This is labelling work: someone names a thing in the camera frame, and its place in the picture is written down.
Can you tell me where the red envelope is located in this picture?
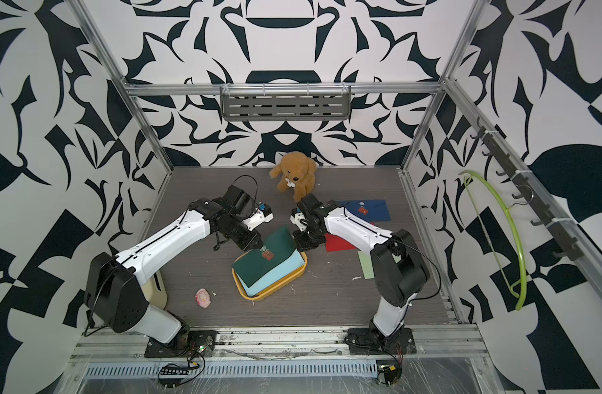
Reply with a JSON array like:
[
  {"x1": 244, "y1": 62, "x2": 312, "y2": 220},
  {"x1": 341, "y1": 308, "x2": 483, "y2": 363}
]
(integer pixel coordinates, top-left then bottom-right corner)
[{"x1": 325, "y1": 234, "x2": 357, "y2": 252}]

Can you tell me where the dark green envelope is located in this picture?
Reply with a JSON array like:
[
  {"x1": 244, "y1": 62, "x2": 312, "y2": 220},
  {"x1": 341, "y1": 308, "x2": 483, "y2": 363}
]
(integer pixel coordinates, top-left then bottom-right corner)
[{"x1": 232, "y1": 227, "x2": 297, "y2": 285}]

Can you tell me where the light blue envelope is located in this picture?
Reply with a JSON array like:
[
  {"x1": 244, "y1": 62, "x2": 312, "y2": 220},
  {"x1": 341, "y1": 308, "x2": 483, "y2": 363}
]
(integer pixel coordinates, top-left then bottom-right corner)
[{"x1": 238, "y1": 251, "x2": 306, "y2": 297}]

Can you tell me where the dark blue envelope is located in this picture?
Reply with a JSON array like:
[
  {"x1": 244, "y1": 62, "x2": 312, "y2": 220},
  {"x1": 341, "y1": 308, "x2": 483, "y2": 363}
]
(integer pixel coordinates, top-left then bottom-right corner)
[{"x1": 338, "y1": 200, "x2": 391, "y2": 223}]

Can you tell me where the yellow plastic storage box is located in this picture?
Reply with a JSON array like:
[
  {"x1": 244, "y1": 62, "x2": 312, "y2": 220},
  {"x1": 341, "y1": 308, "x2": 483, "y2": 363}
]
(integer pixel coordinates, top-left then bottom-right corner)
[{"x1": 231, "y1": 252, "x2": 307, "y2": 301}]

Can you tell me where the light green envelope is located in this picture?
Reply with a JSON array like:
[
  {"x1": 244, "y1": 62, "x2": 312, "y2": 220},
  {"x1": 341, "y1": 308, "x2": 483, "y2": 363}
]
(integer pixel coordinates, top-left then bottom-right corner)
[{"x1": 358, "y1": 251, "x2": 375, "y2": 280}]

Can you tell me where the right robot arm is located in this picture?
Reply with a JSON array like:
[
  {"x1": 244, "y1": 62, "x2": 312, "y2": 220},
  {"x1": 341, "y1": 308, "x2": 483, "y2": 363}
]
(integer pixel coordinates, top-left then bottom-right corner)
[{"x1": 290, "y1": 194, "x2": 441, "y2": 356}]

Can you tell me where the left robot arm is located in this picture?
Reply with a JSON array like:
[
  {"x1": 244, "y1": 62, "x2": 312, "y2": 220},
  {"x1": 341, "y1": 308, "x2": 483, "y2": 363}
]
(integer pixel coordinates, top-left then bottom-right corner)
[{"x1": 84, "y1": 185, "x2": 274, "y2": 354}]

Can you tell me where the brown plush dog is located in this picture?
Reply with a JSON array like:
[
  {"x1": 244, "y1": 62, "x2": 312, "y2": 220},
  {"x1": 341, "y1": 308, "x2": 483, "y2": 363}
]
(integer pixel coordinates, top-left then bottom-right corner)
[{"x1": 269, "y1": 152, "x2": 318, "y2": 203}]

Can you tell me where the small pink toy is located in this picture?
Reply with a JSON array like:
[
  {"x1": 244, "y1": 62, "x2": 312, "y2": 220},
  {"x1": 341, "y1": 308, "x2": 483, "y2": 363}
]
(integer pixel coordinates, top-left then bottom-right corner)
[{"x1": 195, "y1": 288, "x2": 212, "y2": 309}]

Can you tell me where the cream plastic container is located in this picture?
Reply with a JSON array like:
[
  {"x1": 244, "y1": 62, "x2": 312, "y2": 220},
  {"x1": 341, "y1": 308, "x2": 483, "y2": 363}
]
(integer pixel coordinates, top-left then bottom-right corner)
[{"x1": 151, "y1": 271, "x2": 168, "y2": 310}]

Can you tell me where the green plastic hanger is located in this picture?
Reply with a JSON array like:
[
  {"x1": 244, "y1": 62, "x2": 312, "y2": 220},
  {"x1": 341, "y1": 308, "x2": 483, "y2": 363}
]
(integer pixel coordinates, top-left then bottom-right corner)
[{"x1": 459, "y1": 170, "x2": 528, "y2": 311}]

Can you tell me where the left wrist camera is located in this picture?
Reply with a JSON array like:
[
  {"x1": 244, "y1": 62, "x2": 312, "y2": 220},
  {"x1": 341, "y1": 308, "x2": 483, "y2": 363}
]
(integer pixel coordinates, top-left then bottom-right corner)
[{"x1": 243, "y1": 204, "x2": 274, "y2": 231}]

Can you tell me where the grey metal wall shelf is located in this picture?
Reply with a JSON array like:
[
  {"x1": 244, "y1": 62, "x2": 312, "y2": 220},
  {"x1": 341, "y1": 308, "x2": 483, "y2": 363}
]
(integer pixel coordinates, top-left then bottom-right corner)
[{"x1": 220, "y1": 84, "x2": 353, "y2": 121}]

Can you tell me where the black wall hook rail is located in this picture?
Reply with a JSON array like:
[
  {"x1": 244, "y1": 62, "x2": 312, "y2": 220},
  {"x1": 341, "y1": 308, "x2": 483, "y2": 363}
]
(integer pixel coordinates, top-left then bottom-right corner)
[{"x1": 473, "y1": 117, "x2": 585, "y2": 261}]

